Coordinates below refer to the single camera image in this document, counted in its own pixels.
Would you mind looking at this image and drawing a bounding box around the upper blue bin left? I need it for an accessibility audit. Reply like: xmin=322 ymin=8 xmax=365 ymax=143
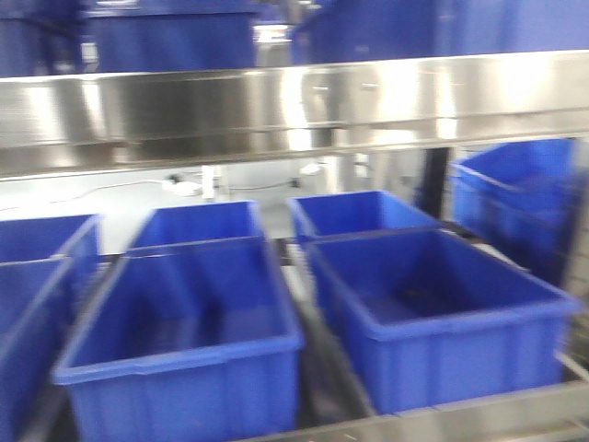
xmin=1 ymin=1 xmax=82 ymax=78

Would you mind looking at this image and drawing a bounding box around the blue bin front center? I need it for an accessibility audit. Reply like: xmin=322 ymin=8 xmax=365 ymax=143
xmin=52 ymin=239 xmax=304 ymax=441

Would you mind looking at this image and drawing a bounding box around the blue bin rear left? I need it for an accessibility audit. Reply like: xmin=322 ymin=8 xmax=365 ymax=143
xmin=1 ymin=214 xmax=101 ymax=289

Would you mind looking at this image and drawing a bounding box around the blue bin front right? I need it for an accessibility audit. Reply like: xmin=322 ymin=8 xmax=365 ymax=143
xmin=305 ymin=230 xmax=582 ymax=414

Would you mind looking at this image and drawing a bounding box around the dark blue upper bin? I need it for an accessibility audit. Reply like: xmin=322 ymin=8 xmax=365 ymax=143
xmin=291 ymin=1 xmax=588 ymax=64

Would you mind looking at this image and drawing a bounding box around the blue bin front left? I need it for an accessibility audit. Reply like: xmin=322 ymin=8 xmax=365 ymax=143
xmin=1 ymin=258 xmax=71 ymax=441

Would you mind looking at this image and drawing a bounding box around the blue tilted bin right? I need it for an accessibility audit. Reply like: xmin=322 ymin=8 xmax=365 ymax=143
xmin=451 ymin=138 xmax=585 ymax=285

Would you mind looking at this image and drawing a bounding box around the upper blue bin center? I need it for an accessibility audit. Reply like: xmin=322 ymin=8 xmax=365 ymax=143
xmin=80 ymin=1 xmax=260 ymax=73

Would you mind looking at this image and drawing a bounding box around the blue bin rear center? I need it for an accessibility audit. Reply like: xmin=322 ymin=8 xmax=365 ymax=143
xmin=127 ymin=200 xmax=266 ymax=250

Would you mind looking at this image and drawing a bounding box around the stainless steel shelf beam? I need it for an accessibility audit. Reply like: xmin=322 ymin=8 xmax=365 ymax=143
xmin=1 ymin=51 xmax=588 ymax=180

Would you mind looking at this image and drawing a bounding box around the blue bin rear right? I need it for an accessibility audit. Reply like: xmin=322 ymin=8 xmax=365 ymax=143
xmin=287 ymin=190 xmax=442 ymax=243

